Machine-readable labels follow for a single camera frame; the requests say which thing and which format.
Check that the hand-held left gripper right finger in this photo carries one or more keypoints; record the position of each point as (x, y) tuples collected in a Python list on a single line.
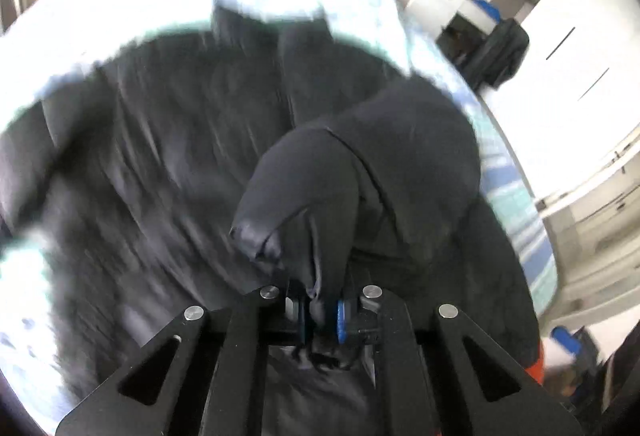
[(343, 322)]

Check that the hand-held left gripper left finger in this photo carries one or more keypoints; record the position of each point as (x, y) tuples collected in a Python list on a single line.
[(298, 316)]

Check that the black puffer jacket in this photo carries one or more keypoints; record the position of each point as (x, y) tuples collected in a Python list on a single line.
[(200, 141)]

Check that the striped bed sheet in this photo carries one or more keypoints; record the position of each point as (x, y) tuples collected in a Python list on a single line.
[(506, 176)]

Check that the blue and white bag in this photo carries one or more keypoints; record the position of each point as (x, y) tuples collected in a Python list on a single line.
[(565, 346)]

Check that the white drawer unit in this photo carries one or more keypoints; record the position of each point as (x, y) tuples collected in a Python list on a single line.
[(590, 226)]

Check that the black garment on chair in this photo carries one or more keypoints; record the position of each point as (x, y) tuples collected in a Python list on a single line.
[(500, 51)]

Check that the white wardrobe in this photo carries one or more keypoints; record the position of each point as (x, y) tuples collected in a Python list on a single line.
[(565, 6)]

